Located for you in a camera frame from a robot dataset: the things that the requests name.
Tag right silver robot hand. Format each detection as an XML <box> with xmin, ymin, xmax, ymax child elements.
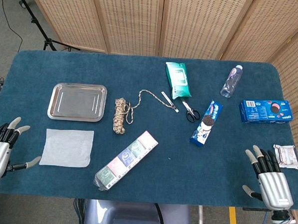
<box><xmin>241</xmin><ymin>144</ymin><xmax>297</xmax><ymax>211</ymax></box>

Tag white paper sheet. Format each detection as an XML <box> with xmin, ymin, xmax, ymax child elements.
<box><xmin>39</xmin><ymin>127</ymin><xmax>94</xmax><ymax>169</ymax></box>

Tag stainless steel tray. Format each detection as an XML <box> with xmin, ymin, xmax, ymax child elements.
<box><xmin>47</xmin><ymin>82</ymin><xmax>108</xmax><ymax>123</ymax></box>

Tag white snack wrapper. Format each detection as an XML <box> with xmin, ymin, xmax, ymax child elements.
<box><xmin>272</xmin><ymin>144</ymin><xmax>298</xmax><ymax>170</ymax></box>

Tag yellow floor tape strip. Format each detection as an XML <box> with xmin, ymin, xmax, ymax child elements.
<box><xmin>228</xmin><ymin>206</ymin><xmax>240</xmax><ymax>224</ymax></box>

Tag wide blue Oreo box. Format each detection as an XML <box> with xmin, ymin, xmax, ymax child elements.
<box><xmin>239</xmin><ymin>97</ymin><xmax>295</xmax><ymax>126</ymax></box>

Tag metal table leg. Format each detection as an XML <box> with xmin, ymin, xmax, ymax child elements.
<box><xmin>197</xmin><ymin>205</ymin><xmax>206</xmax><ymax>224</ymax></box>

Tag blue table mat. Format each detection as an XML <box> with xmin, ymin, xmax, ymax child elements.
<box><xmin>0</xmin><ymin>48</ymin><xmax>298</xmax><ymax>211</ymax></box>

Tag long blue Oreo carton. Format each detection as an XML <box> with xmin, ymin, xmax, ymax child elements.
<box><xmin>189</xmin><ymin>98</ymin><xmax>224</xmax><ymax>148</ymax></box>

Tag clear plastic bottle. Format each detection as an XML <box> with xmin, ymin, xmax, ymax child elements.
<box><xmin>220</xmin><ymin>64</ymin><xmax>244</xmax><ymax>99</ymax></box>

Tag black tripod stand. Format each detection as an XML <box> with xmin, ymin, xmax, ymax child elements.
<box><xmin>11</xmin><ymin>0</ymin><xmax>83</xmax><ymax>53</ymax></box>

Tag multi-pack of pocket tissues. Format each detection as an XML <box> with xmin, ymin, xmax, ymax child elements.
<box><xmin>92</xmin><ymin>128</ymin><xmax>159</xmax><ymax>194</ymax></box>

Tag silver utility knife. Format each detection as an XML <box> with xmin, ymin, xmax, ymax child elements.
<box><xmin>160</xmin><ymin>91</ymin><xmax>181</xmax><ymax>114</ymax></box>

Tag grey-blue robot torso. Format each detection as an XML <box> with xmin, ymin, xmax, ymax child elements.
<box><xmin>83</xmin><ymin>198</ymin><xmax>193</xmax><ymax>224</ymax></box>

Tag green wet wipes pack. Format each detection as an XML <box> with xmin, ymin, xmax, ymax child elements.
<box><xmin>164</xmin><ymin>61</ymin><xmax>194</xmax><ymax>101</ymax></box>

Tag wooden woven folding screen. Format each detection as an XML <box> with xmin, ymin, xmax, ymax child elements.
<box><xmin>13</xmin><ymin>0</ymin><xmax>298</xmax><ymax>224</ymax></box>

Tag cable bundle beside torso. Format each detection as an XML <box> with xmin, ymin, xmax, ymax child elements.
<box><xmin>72</xmin><ymin>198</ymin><xmax>86</xmax><ymax>224</ymax></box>

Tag black-handled scissors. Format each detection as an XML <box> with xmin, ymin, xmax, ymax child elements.
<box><xmin>180</xmin><ymin>98</ymin><xmax>202</xmax><ymax>123</ymax></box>

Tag black floor cable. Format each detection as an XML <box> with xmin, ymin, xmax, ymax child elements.
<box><xmin>0</xmin><ymin>0</ymin><xmax>26</xmax><ymax>54</ymax></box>

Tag coiled braided rope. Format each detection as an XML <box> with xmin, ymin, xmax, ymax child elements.
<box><xmin>112</xmin><ymin>88</ymin><xmax>177</xmax><ymax>138</ymax></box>

